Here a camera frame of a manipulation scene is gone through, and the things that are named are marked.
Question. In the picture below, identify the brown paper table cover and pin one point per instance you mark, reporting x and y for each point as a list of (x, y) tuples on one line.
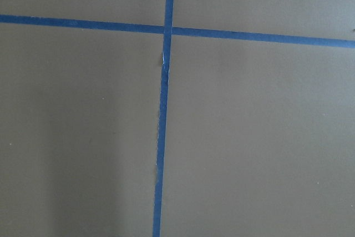
[(177, 117)]

